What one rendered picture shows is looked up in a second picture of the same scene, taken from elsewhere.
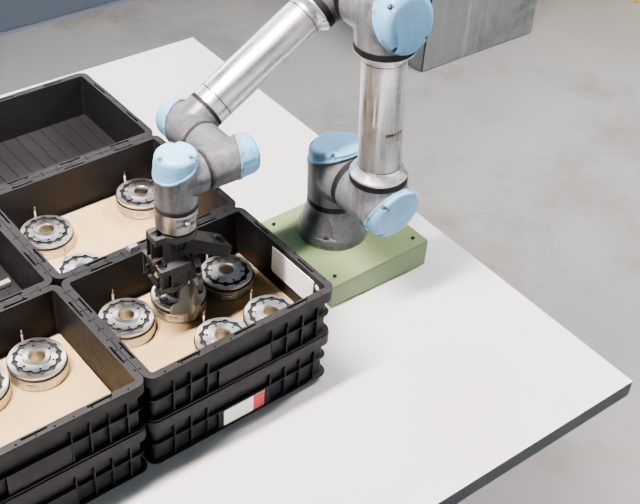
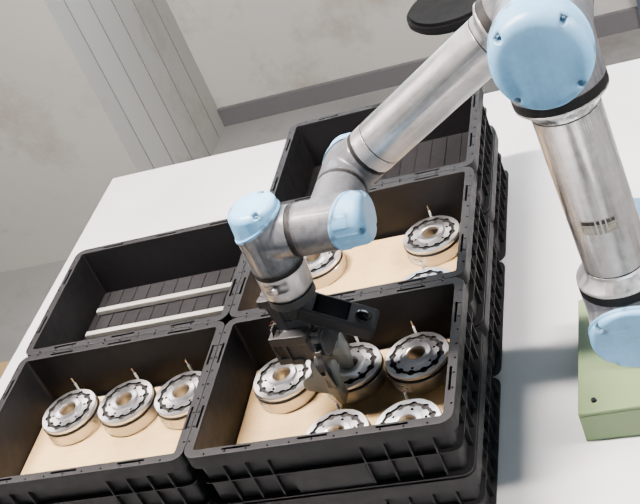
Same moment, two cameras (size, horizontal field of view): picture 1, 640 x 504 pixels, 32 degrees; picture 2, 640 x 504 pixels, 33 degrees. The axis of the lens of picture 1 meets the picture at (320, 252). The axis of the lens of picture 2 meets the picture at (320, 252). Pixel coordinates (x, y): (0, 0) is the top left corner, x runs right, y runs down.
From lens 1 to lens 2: 1.45 m
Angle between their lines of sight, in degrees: 52
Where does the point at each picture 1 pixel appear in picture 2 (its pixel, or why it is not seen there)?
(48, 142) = (424, 156)
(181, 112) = (331, 153)
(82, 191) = (380, 220)
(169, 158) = (235, 211)
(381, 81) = (545, 143)
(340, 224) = not seen: hidden behind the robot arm
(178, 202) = (253, 264)
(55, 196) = not seen: hidden behind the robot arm
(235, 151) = (324, 214)
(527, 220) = not seen: outside the picture
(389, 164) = (603, 265)
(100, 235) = (368, 274)
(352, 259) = (638, 383)
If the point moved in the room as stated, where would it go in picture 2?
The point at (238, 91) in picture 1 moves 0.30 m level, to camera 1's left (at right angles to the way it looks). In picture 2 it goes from (386, 135) to (265, 98)
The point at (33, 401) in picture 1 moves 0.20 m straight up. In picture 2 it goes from (158, 436) to (101, 348)
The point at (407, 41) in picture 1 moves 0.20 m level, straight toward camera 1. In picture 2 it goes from (538, 89) to (404, 187)
